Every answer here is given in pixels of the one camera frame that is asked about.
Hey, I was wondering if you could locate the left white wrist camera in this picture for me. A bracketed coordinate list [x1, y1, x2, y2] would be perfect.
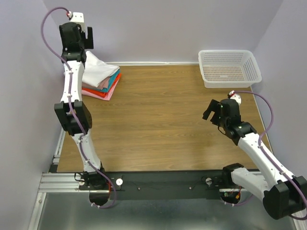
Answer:
[66, 11, 85, 32]

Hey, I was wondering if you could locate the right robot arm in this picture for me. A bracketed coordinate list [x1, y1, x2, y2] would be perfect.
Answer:
[202, 96, 307, 219]

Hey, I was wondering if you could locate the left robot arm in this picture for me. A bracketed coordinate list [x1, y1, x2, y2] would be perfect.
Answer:
[54, 22, 107, 190]

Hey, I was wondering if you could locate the orange folded shirt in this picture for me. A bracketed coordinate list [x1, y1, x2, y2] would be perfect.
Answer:
[82, 73, 122, 98]

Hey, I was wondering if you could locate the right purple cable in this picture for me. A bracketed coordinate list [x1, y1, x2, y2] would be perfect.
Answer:
[224, 90, 307, 220]

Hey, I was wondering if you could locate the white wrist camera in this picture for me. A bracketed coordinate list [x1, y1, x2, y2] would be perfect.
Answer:
[66, 11, 85, 32]
[227, 91, 242, 105]

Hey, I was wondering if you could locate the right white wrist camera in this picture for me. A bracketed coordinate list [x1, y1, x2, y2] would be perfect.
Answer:
[227, 91, 242, 105]

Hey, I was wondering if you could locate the dusty pink folded shirt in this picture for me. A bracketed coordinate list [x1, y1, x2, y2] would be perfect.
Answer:
[82, 77, 110, 90]

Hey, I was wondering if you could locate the white plastic basket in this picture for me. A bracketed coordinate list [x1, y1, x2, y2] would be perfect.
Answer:
[198, 50, 262, 88]

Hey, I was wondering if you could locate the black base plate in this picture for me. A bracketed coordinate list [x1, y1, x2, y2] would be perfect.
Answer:
[74, 170, 245, 205]

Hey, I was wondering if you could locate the white t shirt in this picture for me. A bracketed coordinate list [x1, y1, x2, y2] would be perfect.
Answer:
[82, 51, 119, 89]

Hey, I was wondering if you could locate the teal folded shirt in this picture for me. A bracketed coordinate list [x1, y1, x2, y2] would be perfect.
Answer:
[96, 72, 121, 93]

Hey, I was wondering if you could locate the light pink folded shirt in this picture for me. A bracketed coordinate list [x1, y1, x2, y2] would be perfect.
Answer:
[82, 81, 118, 101]

